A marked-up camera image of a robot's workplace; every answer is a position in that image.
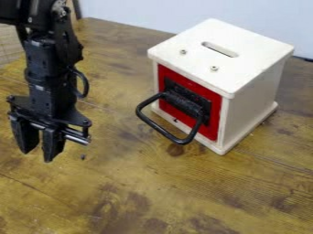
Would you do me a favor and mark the white wooden drawer box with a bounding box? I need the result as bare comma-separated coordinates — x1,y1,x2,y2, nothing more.
149,18,293,154

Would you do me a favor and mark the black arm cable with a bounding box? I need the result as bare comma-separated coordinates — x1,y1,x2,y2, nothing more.
68,68,91,100

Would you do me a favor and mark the red drawer front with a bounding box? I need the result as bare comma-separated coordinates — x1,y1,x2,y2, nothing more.
158,65,222,141

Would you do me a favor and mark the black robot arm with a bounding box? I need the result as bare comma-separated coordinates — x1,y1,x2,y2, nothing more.
0,0,93,162

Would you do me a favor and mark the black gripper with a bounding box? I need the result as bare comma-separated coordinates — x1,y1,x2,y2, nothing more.
7,78,93,163

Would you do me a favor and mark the black metal drawer handle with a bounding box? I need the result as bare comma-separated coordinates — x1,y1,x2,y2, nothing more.
135,78,213,146

